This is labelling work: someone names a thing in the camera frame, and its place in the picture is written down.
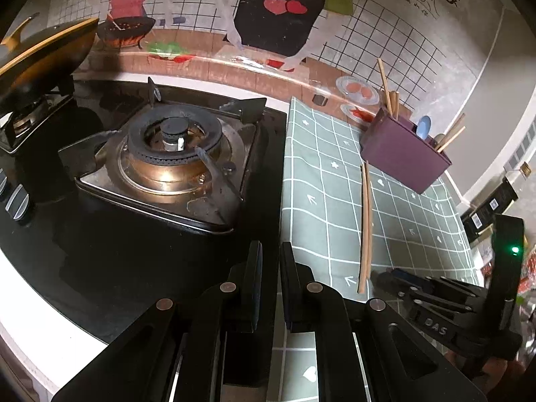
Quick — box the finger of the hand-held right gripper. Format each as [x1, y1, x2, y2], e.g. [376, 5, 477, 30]
[377, 272, 503, 346]
[385, 267, 491, 302]

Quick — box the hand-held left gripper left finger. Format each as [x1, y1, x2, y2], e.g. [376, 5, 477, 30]
[50, 241, 264, 402]

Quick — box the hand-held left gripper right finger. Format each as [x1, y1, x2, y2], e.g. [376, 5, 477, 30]
[279, 242, 488, 402]

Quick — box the purple utensil holder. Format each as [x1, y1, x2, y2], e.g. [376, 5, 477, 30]
[360, 107, 453, 195]

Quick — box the person's right hand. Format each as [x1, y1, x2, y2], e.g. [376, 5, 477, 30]
[483, 354, 526, 386]

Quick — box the red printed bag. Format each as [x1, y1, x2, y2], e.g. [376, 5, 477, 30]
[517, 247, 536, 315]

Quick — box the black box with label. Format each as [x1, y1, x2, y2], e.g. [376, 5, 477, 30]
[461, 209, 495, 235]
[488, 176, 520, 212]

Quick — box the green checkered mat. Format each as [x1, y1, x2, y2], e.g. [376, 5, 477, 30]
[272, 96, 482, 402]

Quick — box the black glass gas stove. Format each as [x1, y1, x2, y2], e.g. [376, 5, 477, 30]
[0, 77, 289, 344]

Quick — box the gas burner with pan support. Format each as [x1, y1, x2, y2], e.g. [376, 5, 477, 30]
[59, 77, 269, 233]
[0, 94, 74, 153]

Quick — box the black wok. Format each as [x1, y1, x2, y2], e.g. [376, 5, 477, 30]
[0, 19, 100, 107]

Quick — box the wall poster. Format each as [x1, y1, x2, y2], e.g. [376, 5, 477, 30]
[46, 0, 507, 135]

